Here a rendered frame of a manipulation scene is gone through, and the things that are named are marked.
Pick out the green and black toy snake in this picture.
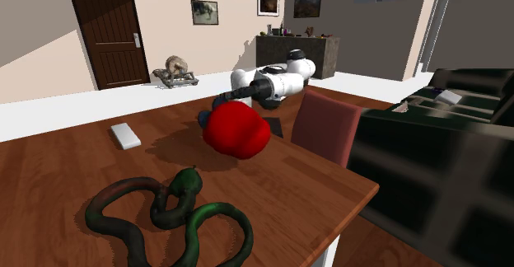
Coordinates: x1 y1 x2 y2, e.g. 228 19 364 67
83 165 255 267

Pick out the small blue object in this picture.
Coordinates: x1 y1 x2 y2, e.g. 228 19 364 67
197 110 214 130

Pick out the large red rounded object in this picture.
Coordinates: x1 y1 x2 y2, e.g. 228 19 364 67
201 101 273 161

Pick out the white flat rectangular block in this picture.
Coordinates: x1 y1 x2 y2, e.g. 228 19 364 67
110 122 143 151

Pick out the white-framed dark wall picture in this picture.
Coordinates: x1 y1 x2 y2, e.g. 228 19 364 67
256 0 281 17

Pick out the wooden table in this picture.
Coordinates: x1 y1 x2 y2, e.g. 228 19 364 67
0 85 381 267

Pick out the dark brown door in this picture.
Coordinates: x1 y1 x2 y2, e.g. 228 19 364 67
64 0 152 91

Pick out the dark green sofa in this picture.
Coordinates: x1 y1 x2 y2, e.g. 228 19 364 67
346 68 514 267

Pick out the white door frame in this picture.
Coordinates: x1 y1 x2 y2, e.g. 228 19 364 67
413 0 455 77

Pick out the wall picture with animal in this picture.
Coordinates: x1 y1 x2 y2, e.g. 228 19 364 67
189 0 220 26

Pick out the red chair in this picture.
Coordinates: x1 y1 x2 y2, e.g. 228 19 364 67
290 88 365 169

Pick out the white box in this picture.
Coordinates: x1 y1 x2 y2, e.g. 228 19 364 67
435 89 463 106

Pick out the dark-framed landscape wall picture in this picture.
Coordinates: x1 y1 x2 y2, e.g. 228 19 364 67
292 0 324 20

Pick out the dark stone sideboard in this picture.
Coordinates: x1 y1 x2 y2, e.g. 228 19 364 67
255 22 341 81

